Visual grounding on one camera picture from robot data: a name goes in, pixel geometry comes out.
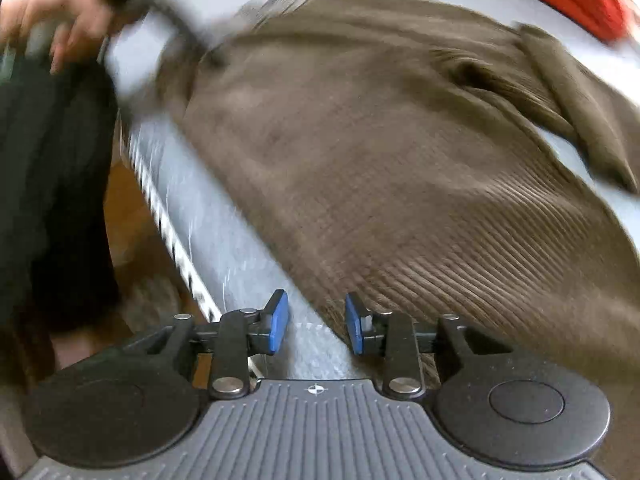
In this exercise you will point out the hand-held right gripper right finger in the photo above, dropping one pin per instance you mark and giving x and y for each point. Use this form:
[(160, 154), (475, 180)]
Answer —
[(355, 325)]

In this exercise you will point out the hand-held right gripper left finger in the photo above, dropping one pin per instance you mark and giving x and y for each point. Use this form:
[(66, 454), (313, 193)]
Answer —
[(278, 321)]

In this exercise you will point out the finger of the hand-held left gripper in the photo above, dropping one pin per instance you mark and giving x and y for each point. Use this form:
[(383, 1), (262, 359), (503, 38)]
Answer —
[(180, 22)]

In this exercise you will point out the person's left hand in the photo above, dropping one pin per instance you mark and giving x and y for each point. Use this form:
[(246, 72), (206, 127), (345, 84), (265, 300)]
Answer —
[(55, 5)]

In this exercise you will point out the grey mattress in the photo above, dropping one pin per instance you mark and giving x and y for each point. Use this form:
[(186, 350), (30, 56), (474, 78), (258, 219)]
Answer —
[(240, 255)]

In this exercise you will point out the person's dark clothing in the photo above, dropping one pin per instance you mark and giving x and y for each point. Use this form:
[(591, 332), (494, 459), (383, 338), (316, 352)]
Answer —
[(50, 185)]

